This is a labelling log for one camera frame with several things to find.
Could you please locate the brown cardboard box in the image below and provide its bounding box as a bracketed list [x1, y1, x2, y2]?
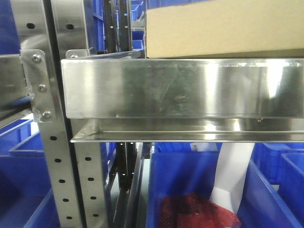
[146, 0, 304, 58]

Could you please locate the stainless steel shelf beam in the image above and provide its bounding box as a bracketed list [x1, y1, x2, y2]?
[62, 57, 304, 143]

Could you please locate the left steel shelf beam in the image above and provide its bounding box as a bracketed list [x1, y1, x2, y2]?
[0, 54, 31, 128]

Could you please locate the blue bin lower centre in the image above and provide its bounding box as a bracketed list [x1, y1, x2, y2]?
[146, 151, 302, 228]

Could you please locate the blue bin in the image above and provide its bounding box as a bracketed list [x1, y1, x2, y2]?
[252, 142, 304, 224]
[146, 151, 302, 228]
[0, 119, 60, 228]

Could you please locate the white paper sheet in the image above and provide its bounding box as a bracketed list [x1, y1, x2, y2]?
[210, 142, 255, 214]

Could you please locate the red mesh bag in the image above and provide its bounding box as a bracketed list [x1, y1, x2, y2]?
[158, 192, 242, 228]

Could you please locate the blue bin lower right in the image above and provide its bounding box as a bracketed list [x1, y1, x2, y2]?
[252, 142, 304, 224]

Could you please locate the blue bin lower left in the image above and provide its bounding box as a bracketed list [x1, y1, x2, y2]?
[0, 119, 60, 228]

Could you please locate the steel bracket plate with screws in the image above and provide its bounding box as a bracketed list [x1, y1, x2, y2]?
[20, 49, 56, 123]

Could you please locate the steel perforated upright post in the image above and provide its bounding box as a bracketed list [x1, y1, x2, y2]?
[11, 0, 109, 228]

